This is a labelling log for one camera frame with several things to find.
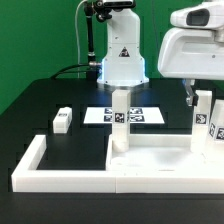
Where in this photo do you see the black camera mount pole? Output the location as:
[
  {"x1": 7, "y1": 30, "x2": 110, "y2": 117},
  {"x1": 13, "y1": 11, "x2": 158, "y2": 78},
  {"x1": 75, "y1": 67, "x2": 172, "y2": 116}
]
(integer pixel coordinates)
[{"x1": 84, "y1": 1, "x2": 98, "y2": 81}]

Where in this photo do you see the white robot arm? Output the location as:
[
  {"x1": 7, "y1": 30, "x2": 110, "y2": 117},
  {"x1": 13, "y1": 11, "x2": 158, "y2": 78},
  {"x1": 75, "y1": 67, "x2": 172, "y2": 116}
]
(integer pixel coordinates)
[{"x1": 95, "y1": 0, "x2": 224, "y2": 106}]

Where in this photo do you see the white desk top tray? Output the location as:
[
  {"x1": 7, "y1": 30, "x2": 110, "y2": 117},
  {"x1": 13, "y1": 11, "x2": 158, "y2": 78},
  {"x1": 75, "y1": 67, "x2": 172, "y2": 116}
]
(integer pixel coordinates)
[{"x1": 105, "y1": 134, "x2": 224, "y2": 194}]

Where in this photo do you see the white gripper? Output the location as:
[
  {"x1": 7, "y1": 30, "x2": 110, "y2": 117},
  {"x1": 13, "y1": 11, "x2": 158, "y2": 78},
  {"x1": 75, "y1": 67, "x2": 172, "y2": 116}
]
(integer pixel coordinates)
[{"x1": 158, "y1": 1, "x2": 224, "y2": 106}]

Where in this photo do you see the marker base plate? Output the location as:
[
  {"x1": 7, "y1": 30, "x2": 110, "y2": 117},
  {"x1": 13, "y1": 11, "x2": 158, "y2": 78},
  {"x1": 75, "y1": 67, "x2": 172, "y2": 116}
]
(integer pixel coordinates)
[{"x1": 84, "y1": 107, "x2": 164, "y2": 124}]

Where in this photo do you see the grey cable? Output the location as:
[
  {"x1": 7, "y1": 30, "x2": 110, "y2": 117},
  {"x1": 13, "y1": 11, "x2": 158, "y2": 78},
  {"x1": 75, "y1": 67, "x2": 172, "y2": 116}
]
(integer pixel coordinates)
[{"x1": 74, "y1": 0, "x2": 88, "y2": 80}]

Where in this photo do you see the black cable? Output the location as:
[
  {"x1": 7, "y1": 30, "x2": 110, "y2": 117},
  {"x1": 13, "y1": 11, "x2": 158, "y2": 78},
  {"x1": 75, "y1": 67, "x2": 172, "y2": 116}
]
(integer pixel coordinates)
[{"x1": 50, "y1": 63, "x2": 101, "y2": 80}]

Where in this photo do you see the white U-shaped frame fence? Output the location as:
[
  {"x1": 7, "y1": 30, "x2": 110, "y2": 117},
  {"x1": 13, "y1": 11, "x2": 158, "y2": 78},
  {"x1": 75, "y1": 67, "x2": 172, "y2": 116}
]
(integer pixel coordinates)
[{"x1": 11, "y1": 134, "x2": 224, "y2": 194}]

